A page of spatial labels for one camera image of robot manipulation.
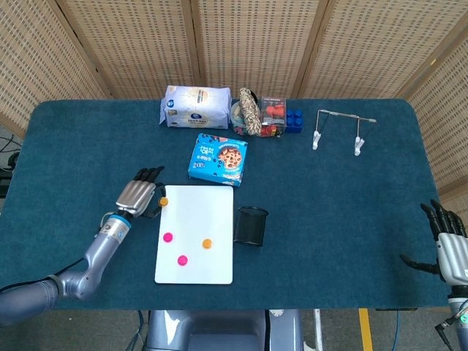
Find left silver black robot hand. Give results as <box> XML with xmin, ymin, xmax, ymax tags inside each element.
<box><xmin>115</xmin><ymin>165</ymin><xmax>167</xmax><ymax>220</ymax></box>

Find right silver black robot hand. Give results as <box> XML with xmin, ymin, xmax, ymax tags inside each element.
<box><xmin>399</xmin><ymin>198</ymin><xmax>468</xmax><ymax>287</ymax></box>

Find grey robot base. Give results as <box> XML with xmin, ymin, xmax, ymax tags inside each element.
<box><xmin>145</xmin><ymin>309</ymin><xmax>305</xmax><ymax>351</ymax></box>

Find white rectangular board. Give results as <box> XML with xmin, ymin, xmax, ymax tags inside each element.
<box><xmin>154</xmin><ymin>184</ymin><xmax>234</xmax><ymax>285</ymax></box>

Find blue cookie box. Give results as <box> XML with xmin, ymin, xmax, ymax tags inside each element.
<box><xmin>187</xmin><ymin>132</ymin><xmax>249</xmax><ymax>188</ymax></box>

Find white blue snack bag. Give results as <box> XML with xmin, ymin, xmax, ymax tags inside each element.
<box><xmin>159</xmin><ymin>85</ymin><xmax>233</xmax><ymax>130</ymax></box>

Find blue felt table cover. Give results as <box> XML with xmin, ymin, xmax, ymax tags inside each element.
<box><xmin>0</xmin><ymin>98</ymin><xmax>453</xmax><ymax>312</ymax></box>

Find black mesh pen holder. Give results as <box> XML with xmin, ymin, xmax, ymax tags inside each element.
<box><xmin>233</xmin><ymin>205</ymin><xmax>270</xmax><ymax>249</ymax></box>

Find clear round jar of clips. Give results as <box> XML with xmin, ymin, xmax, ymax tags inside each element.
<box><xmin>230</xmin><ymin>100</ymin><xmax>250</xmax><ymax>136</ymax></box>

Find white table leg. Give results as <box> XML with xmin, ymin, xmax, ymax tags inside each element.
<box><xmin>312</xmin><ymin>309</ymin><xmax>324</xmax><ymax>351</ymax></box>

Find clear box of red pieces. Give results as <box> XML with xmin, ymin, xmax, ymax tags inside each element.
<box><xmin>259</xmin><ymin>96</ymin><xmax>288</xmax><ymax>139</ymax></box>

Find blue building block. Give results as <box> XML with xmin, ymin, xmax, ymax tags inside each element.
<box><xmin>284</xmin><ymin>108</ymin><xmax>306</xmax><ymax>134</ymax></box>

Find woven folding screen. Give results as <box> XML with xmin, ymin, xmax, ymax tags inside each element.
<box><xmin>0</xmin><ymin>0</ymin><xmax>468</xmax><ymax>205</ymax></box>

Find black plug cable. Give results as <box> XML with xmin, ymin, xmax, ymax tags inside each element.
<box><xmin>434</xmin><ymin>314</ymin><xmax>462</xmax><ymax>351</ymax></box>

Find blue cable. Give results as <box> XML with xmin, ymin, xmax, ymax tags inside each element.
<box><xmin>393</xmin><ymin>310</ymin><xmax>404</xmax><ymax>351</ymax></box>

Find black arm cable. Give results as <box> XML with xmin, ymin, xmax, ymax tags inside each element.
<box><xmin>0</xmin><ymin>257</ymin><xmax>86</xmax><ymax>293</ymax></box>

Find black floor cables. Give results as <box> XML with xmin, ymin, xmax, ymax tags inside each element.
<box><xmin>0</xmin><ymin>134</ymin><xmax>23</xmax><ymax>198</ymax></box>

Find braided rope bundle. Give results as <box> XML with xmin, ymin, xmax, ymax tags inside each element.
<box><xmin>238</xmin><ymin>87</ymin><xmax>263</xmax><ymax>137</ymax></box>

